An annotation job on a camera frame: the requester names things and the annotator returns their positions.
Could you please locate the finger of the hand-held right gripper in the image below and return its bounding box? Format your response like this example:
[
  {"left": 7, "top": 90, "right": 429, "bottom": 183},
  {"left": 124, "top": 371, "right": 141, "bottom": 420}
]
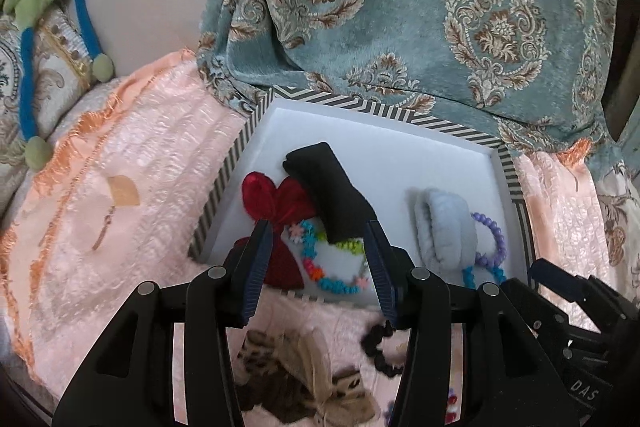
[
  {"left": 502, "top": 281, "right": 573, "bottom": 344},
  {"left": 527, "top": 258, "right": 626, "bottom": 319}
]

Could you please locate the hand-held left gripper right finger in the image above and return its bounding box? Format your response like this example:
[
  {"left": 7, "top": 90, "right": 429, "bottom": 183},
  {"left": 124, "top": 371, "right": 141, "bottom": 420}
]
[{"left": 363, "top": 219, "right": 581, "bottom": 427}]

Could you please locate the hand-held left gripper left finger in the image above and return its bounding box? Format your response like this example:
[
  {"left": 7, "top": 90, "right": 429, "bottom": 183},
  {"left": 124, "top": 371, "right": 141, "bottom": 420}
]
[{"left": 52, "top": 222, "right": 275, "bottom": 427}]

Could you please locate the colourful flower bead bracelet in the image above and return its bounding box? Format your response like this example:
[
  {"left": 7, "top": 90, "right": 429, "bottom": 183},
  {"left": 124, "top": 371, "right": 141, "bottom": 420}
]
[{"left": 287, "top": 219, "right": 373, "bottom": 295}]

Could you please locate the purple bead bracelet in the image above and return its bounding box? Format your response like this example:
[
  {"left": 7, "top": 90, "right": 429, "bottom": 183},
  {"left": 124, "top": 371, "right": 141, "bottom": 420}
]
[{"left": 470, "top": 212, "right": 508, "bottom": 269}]

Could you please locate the blue bead bracelet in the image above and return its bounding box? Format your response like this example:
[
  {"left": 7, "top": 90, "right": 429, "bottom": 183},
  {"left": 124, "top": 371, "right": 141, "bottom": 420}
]
[{"left": 461, "top": 264, "right": 507, "bottom": 288}]

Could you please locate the red satin hair bow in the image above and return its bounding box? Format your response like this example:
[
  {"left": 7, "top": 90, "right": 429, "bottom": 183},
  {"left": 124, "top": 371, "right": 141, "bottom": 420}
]
[{"left": 234, "top": 172, "right": 318, "bottom": 290}]

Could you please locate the light blue fuzzy hair band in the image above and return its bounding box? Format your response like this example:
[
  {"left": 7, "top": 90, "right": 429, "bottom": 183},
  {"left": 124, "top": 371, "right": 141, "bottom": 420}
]
[{"left": 407, "top": 188, "right": 480, "bottom": 269}]

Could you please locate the black fabric hair band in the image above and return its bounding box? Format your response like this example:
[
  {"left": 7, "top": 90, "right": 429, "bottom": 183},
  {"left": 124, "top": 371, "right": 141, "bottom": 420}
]
[{"left": 282, "top": 142, "right": 378, "bottom": 244}]

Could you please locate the zigzag striped cardboard box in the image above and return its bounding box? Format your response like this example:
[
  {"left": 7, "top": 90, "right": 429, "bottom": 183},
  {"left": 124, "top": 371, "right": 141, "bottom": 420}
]
[{"left": 187, "top": 86, "right": 536, "bottom": 308}]

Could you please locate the beige floral fabric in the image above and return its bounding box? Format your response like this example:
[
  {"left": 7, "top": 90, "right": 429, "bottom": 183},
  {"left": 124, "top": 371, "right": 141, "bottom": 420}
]
[{"left": 595, "top": 157, "right": 640, "bottom": 270}]

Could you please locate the leopard print hair bow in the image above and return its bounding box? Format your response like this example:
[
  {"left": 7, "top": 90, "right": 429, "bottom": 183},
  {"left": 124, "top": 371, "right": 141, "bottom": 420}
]
[{"left": 235, "top": 327, "right": 383, "bottom": 427}]

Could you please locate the pink textured bedspread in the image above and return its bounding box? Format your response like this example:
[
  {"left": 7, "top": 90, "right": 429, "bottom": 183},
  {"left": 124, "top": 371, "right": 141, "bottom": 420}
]
[{"left": 0, "top": 49, "right": 616, "bottom": 427}]

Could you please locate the floral embroidered cushion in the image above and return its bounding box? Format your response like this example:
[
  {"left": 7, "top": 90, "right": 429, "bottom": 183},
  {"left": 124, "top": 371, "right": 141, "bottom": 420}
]
[{"left": 0, "top": 4, "right": 121, "bottom": 212}]

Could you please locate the black bead bracelet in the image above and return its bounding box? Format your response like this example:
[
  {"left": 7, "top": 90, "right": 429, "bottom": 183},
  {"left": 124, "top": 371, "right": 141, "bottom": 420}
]
[{"left": 361, "top": 321, "right": 408, "bottom": 378}]

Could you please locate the mixed colour bead bracelet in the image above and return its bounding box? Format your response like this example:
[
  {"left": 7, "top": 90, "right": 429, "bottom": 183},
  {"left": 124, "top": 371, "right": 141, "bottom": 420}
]
[{"left": 385, "top": 387, "right": 461, "bottom": 425}]

